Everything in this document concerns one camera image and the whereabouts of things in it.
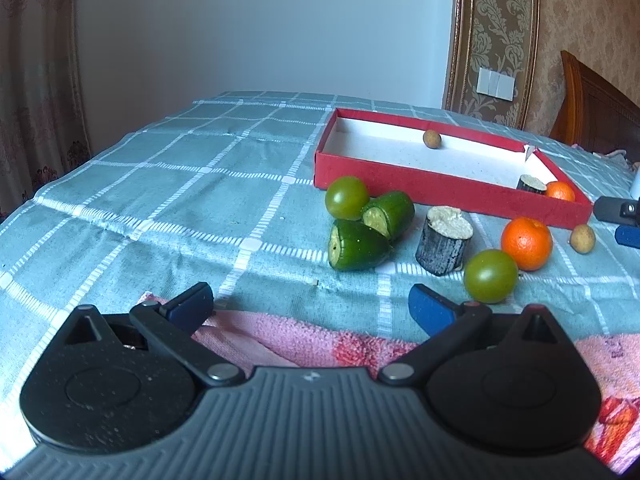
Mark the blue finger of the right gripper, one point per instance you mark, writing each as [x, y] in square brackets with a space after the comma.
[628, 236]
[619, 211]

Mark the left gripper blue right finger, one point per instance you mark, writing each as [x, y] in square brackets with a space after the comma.
[451, 329]

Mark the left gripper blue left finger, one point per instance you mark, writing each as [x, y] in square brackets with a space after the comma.
[168, 330]

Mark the green tomato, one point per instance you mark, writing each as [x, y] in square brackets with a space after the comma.
[490, 276]
[345, 198]

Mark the dark sugarcane piece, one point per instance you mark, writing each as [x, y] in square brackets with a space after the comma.
[531, 184]
[444, 237]

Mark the orange tangerine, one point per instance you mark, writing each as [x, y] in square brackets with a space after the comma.
[528, 242]
[560, 190]

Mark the green cucumber piece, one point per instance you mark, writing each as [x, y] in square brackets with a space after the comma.
[353, 246]
[390, 214]

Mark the orange tangerine in box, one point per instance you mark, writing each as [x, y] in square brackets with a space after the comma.
[560, 190]

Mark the wooden headboard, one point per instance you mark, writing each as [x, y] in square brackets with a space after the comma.
[594, 114]

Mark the teal checked bedspread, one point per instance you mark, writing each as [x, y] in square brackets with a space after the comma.
[220, 193]

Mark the red shallow cardboard box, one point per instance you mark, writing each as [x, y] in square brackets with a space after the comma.
[474, 170]

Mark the small brown longan in box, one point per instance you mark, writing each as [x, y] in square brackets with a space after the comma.
[432, 139]

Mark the beige patterned curtain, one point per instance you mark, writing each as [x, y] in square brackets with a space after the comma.
[43, 128]

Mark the white wall switch panel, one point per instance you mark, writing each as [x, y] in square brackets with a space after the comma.
[497, 85]

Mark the gold wallpaper frame moulding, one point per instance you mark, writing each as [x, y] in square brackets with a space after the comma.
[501, 35]

